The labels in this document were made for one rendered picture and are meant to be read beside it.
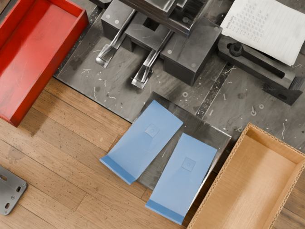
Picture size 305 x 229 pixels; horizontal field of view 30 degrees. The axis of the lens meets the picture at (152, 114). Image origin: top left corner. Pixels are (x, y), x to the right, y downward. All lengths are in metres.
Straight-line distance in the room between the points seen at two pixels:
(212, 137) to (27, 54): 0.39
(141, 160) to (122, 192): 0.07
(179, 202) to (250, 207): 0.13
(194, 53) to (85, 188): 0.31
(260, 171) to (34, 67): 0.47
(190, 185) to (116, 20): 0.33
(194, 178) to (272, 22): 0.33
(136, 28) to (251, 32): 0.22
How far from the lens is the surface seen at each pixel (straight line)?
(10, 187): 1.07
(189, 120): 1.05
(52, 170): 1.07
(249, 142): 1.07
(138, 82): 1.01
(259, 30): 1.10
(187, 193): 1.03
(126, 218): 1.04
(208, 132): 1.05
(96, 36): 1.13
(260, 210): 1.06
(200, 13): 0.89
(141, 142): 1.04
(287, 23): 1.12
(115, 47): 1.03
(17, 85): 1.12
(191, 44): 1.03
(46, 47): 1.13
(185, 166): 1.03
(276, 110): 1.11
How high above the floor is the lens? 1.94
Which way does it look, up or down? 75 degrees down
